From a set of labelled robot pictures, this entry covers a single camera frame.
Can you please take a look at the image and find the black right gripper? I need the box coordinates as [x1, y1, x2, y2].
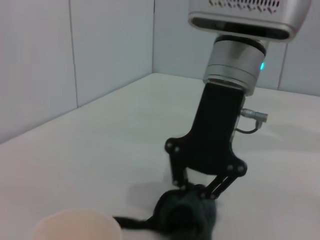
[164, 83, 249, 202]

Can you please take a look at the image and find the dark blue rag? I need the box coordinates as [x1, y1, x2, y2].
[112, 183, 218, 240]

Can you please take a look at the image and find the white paper cup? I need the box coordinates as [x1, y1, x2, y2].
[31, 208, 122, 240]

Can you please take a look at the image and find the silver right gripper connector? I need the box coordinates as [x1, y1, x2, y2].
[239, 107, 269, 125]

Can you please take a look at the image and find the thin grey right gripper cable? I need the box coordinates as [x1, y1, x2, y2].
[234, 122, 260, 135]

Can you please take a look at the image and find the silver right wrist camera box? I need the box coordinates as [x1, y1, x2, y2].
[187, 0, 311, 43]

